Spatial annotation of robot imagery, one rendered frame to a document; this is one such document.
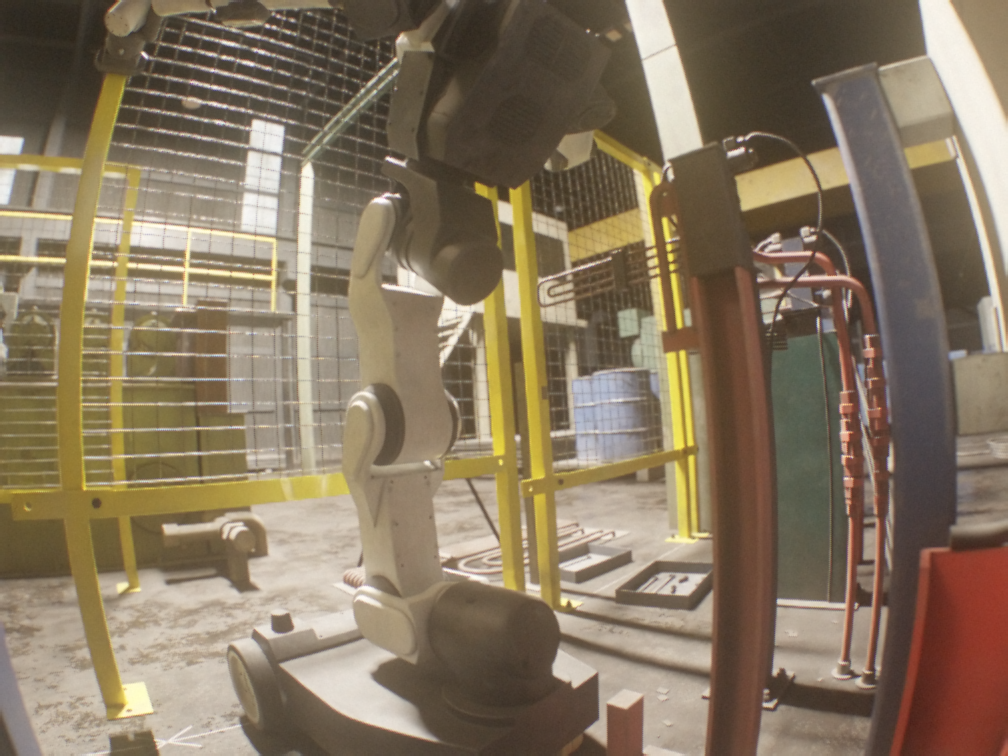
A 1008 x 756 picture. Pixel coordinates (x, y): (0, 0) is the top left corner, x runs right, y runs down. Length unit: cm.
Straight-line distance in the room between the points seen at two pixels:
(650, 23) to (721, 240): 295
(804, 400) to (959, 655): 111
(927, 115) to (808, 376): 107
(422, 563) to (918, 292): 86
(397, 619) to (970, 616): 78
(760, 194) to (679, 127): 1083
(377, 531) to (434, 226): 54
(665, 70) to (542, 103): 247
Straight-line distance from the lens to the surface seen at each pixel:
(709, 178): 68
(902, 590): 59
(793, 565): 165
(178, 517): 281
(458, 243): 80
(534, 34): 80
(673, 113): 311
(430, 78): 85
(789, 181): 1370
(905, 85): 64
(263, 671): 109
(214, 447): 286
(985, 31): 46
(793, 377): 157
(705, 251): 66
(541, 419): 162
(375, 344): 93
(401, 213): 90
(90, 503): 107
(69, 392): 108
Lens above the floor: 62
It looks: 5 degrees up
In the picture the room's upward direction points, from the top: 4 degrees counter-clockwise
